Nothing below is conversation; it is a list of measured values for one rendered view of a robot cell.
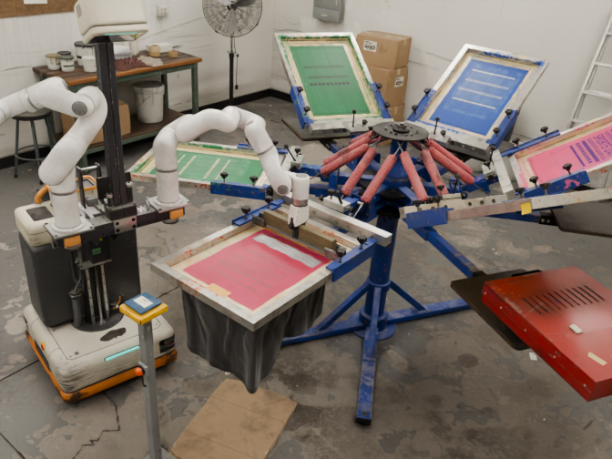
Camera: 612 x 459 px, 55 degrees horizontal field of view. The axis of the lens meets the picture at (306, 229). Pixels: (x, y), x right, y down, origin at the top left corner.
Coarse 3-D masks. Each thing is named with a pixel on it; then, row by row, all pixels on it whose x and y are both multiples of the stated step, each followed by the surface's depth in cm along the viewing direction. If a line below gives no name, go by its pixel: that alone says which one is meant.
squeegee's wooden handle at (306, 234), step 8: (264, 216) 279; (272, 216) 276; (280, 216) 274; (264, 224) 281; (272, 224) 278; (280, 224) 274; (288, 224) 271; (288, 232) 273; (304, 232) 266; (312, 232) 263; (320, 232) 263; (304, 240) 268; (312, 240) 265; (320, 240) 262; (328, 240) 259; (320, 248) 263; (328, 248) 260
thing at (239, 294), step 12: (312, 252) 268; (300, 264) 259; (324, 264) 260; (300, 276) 250; (228, 288) 239; (240, 288) 240; (276, 288) 242; (288, 288) 242; (240, 300) 233; (252, 300) 233; (264, 300) 234
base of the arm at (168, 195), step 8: (160, 176) 253; (168, 176) 253; (176, 176) 256; (160, 184) 255; (168, 184) 255; (176, 184) 258; (160, 192) 257; (168, 192) 257; (176, 192) 259; (160, 200) 259; (168, 200) 259; (176, 200) 261
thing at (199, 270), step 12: (240, 240) 273; (252, 240) 274; (288, 240) 276; (216, 252) 262; (228, 252) 263; (276, 252) 266; (192, 264) 253; (204, 264) 253; (192, 276) 245; (204, 276) 246; (216, 276) 246
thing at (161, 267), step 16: (320, 224) 285; (208, 240) 264; (336, 240) 278; (352, 240) 273; (176, 256) 251; (160, 272) 243; (176, 272) 240; (320, 272) 247; (192, 288) 232; (304, 288) 237; (208, 304) 229; (224, 304) 224; (272, 304) 226; (288, 304) 229; (240, 320) 219; (256, 320) 217
